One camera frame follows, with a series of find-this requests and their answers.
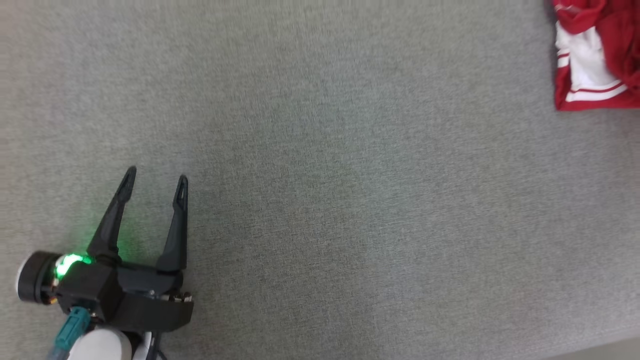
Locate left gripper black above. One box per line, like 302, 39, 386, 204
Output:
87, 165, 195, 334

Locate red jersey with white sleeves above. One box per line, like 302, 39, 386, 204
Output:
552, 0, 640, 112

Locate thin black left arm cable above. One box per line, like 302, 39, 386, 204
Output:
148, 332, 169, 360

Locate left camera cable teal plug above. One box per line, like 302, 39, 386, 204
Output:
46, 306, 92, 360

